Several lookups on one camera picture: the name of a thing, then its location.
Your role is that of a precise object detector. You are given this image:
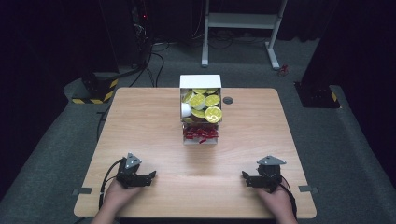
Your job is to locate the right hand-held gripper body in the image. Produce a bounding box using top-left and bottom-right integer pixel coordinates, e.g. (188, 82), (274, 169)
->
(248, 155), (288, 193)

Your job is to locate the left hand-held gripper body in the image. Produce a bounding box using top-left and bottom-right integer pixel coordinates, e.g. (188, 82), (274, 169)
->
(116, 151), (149, 189)

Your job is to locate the person's left hand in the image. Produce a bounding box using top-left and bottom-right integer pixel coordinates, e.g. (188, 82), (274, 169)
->
(103, 178), (145, 217)

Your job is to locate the person's right hand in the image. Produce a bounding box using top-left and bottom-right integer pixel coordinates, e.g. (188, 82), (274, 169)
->
(256, 183), (295, 219)

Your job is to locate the grey tape strip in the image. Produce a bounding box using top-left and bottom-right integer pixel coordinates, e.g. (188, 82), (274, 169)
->
(297, 185), (319, 194)
(72, 187), (93, 196)

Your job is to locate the pile of red packets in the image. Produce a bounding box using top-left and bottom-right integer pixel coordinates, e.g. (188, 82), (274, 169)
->
(182, 125), (219, 145)

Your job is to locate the pile of yellow-lid cups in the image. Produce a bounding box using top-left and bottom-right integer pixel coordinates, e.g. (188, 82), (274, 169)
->
(180, 88), (223, 124)

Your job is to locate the black yellow-striped stand base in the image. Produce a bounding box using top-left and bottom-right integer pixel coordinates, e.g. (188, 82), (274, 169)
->
(71, 72), (120, 105)

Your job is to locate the white open storage box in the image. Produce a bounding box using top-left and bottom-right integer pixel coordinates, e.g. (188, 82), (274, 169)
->
(178, 74), (223, 147)

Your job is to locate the dark equipment rack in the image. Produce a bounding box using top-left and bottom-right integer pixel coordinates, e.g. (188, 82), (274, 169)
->
(130, 0), (154, 67)

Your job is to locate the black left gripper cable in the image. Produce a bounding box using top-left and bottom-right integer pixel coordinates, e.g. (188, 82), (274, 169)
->
(98, 158), (125, 210)

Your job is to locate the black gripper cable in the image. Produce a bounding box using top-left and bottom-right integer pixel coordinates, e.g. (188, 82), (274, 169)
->
(279, 175), (298, 218)
(98, 158), (125, 210)

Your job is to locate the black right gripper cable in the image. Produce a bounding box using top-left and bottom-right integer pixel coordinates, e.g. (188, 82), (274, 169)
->
(279, 175), (298, 218)

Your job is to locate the black floor cable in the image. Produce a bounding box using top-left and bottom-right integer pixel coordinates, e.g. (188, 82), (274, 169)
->
(128, 40), (165, 89)
(95, 106), (110, 143)

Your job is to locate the white metal stand frame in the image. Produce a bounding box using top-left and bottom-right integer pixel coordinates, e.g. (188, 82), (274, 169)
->
(201, 0), (290, 71)

